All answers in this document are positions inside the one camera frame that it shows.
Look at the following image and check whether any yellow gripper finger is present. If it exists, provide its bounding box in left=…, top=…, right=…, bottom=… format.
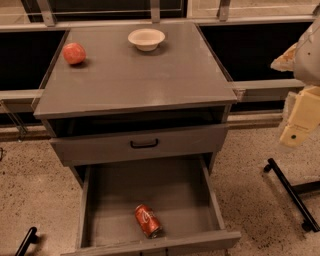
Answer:
left=280, top=86, right=320, bottom=148
left=270, top=44, right=297, bottom=72

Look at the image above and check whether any red coke can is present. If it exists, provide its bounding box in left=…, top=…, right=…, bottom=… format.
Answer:
left=135, top=204, right=162, bottom=239

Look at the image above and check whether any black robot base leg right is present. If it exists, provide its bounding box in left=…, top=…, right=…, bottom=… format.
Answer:
left=264, top=158, right=320, bottom=232

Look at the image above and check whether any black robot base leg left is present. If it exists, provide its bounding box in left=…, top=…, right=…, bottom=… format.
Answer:
left=15, top=227, right=38, bottom=256

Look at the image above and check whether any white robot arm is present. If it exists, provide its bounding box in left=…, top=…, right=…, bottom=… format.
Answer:
left=271, top=17, right=320, bottom=148

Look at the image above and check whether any closed grey top drawer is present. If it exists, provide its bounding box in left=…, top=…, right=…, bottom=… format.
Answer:
left=50, top=125, right=228, bottom=166

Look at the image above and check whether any open grey middle drawer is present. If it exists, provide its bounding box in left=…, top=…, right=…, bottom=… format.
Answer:
left=61, top=156, right=241, bottom=256

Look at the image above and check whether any grey drawer cabinet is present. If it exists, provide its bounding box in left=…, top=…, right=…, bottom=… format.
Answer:
left=34, top=23, right=236, bottom=182

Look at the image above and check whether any white paper bowl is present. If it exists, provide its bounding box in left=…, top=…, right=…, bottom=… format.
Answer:
left=128, top=29, right=165, bottom=52

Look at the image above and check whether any red apple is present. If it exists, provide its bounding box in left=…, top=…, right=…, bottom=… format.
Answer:
left=62, top=43, right=86, bottom=65

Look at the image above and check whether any grey metal window rail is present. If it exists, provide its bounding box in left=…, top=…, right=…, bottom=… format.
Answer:
left=0, top=79, right=304, bottom=114

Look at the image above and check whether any black drawer handle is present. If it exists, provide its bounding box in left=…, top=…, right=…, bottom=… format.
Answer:
left=130, top=138, right=159, bottom=149

